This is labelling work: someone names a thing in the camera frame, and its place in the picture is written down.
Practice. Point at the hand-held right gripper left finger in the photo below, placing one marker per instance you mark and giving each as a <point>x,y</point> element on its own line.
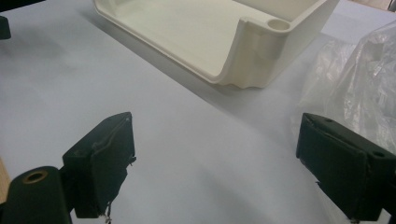
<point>102,161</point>

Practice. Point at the clear plastic bag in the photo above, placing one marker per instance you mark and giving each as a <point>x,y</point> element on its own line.
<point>355,84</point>

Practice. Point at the cream plastic storage bin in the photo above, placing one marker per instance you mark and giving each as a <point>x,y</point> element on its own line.
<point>218,37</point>

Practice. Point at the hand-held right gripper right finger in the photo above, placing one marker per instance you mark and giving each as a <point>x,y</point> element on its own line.
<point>341,168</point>

